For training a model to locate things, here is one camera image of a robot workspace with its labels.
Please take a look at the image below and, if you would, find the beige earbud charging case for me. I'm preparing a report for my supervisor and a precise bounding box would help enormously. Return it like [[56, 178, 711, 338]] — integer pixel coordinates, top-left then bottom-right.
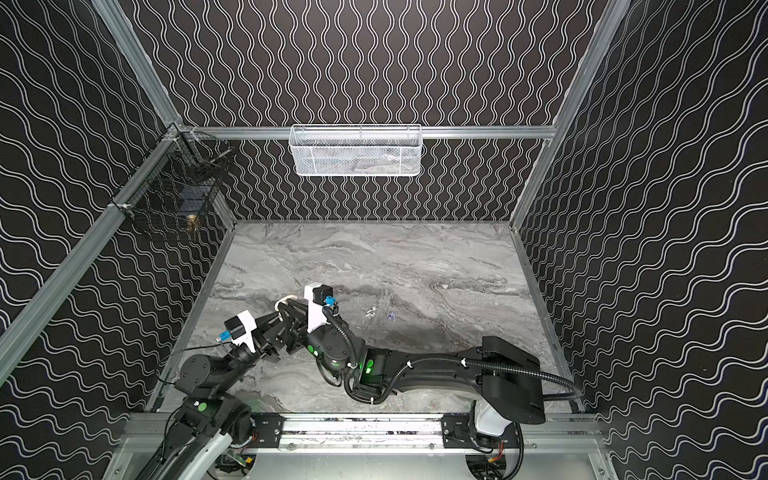
[[274, 295, 303, 311]]

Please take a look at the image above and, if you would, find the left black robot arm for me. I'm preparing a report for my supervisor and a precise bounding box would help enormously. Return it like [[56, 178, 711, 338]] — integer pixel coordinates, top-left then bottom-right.
[[136, 312, 292, 479]]

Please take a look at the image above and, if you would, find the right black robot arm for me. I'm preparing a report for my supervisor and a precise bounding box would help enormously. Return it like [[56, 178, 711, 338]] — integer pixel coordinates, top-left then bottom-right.
[[276, 298, 582, 439]]

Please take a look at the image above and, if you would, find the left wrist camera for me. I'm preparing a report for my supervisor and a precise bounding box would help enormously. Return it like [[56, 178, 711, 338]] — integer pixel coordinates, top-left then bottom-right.
[[217, 310, 257, 354]]

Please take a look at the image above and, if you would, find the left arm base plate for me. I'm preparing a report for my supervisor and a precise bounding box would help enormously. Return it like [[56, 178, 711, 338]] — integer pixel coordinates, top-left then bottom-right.
[[242, 413, 286, 449]]

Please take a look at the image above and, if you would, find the white mesh wall basket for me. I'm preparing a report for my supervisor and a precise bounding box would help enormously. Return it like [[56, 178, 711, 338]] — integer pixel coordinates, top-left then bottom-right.
[[288, 124, 424, 177]]

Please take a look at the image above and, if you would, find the black wire wall basket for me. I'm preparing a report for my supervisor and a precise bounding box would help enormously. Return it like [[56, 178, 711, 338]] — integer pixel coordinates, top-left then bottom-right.
[[120, 131, 233, 244]]

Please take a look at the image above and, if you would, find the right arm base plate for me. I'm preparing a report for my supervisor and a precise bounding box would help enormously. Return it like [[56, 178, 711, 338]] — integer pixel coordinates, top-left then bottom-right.
[[440, 414, 522, 453]]

